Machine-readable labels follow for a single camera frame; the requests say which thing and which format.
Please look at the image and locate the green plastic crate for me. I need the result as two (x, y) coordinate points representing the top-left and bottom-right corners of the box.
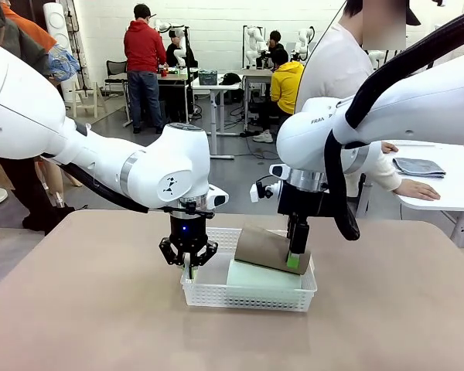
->
(197, 70), (219, 87)

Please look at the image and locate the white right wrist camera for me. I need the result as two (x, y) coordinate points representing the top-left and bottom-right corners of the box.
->
(249, 175), (284, 205)

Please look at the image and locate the pale green cup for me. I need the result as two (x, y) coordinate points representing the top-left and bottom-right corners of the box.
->
(226, 258), (304, 291)

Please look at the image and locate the white tower fan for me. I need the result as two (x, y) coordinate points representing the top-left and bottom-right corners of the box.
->
(43, 2), (78, 104)

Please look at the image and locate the person's right hand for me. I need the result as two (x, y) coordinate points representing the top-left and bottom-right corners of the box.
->
(395, 179), (442, 202)

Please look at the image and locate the person in orange top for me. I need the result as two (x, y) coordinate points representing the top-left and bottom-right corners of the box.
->
(2, 2), (81, 83)

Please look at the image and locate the brown cup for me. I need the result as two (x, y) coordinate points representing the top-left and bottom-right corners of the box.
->
(234, 222), (314, 277)

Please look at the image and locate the seated person in black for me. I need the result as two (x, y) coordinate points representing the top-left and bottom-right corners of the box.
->
(267, 30), (286, 54)

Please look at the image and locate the thin black hanging cable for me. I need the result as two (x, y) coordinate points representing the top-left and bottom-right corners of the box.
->
(298, 0), (349, 90)

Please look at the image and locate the black mesh chair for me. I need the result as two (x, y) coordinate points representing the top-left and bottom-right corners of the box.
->
(104, 60), (129, 96)

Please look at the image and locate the white perforated plastic basket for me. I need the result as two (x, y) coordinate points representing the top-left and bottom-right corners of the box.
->
(179, 226), (319, 314)

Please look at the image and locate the person's right forearm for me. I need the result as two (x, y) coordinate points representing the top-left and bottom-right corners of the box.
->
(365, 145), (404, 193)

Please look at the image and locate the white standing desk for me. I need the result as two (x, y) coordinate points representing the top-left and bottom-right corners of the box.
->
(190, 75), (249, 160)

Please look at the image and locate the desk with robot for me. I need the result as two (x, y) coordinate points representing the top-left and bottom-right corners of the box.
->
(241, 68), (274, 133)

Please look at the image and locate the white side table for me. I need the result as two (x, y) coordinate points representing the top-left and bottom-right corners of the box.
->
(354, 140), (464, 249)

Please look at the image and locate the white step stool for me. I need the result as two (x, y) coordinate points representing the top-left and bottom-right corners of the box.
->
(70, 80), (108, 119)

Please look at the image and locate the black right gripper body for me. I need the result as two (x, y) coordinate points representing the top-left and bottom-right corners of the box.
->
(277, 181), (336, 226)

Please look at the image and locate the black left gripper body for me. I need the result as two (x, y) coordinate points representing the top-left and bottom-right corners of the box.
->
(169, 208), (210, 253)

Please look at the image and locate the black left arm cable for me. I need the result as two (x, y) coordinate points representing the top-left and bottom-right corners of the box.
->
(41, 153), (168, 215)

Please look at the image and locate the black upright pole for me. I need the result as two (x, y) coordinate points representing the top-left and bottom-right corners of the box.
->
(183, 26), (193, 129)

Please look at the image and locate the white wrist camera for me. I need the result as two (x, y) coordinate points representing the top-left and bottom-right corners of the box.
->
(208, 185), (230, 209)
(249, 175), (284, 205)

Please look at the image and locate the black cap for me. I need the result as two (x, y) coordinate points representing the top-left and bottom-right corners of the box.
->
(218, 72), (243, 87)

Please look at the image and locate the grey-blue towel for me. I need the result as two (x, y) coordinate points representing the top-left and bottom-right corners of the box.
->
(392, 156), (447, 180)

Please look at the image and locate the person in red hoodie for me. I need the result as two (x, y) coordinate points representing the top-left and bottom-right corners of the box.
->
(123, 3), (168, 134)

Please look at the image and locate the person in dark jacket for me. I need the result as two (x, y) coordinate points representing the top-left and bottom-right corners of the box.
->
(0, 0), (77, 235)

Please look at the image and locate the person in black with headset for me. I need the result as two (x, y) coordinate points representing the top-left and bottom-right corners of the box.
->
(165, 29), (197, 70)

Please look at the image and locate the person in yellow hoodie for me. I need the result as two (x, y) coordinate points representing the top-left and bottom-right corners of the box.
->
(252, 47), (306, 145)

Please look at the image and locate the black light stand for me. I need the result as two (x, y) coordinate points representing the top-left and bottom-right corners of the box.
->
(66, 7), (94, 98)

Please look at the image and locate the grey-top work desk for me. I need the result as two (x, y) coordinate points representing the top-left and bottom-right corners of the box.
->
(122, 69), (193, 129)

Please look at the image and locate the person in white sweater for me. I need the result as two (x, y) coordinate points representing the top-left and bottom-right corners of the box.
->
(295, 0), (442, 202)

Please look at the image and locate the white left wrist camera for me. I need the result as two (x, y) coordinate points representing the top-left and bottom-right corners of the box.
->
(208, 185), (230, 209)

